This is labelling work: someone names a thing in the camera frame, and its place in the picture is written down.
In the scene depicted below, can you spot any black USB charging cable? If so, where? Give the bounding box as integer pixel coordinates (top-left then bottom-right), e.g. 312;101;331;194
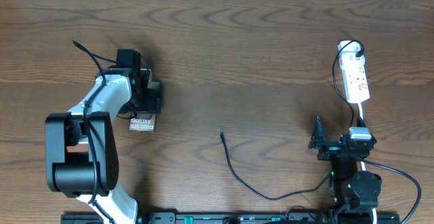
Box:
219;39;366;202

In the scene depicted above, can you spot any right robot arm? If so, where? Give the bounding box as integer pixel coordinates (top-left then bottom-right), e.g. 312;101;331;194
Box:
309;117;382;223

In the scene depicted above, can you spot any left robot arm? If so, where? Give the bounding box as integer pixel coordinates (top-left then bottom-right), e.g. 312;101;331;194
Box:
45;49;161;224

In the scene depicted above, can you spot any white power strip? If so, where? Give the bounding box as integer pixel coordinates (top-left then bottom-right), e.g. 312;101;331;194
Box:
338;40;370;104

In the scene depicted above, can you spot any white power strip cord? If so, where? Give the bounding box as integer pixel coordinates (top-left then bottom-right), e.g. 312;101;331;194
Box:
357;102;378;224

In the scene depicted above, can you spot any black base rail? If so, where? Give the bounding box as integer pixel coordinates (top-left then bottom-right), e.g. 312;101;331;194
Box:
60;211;401;224

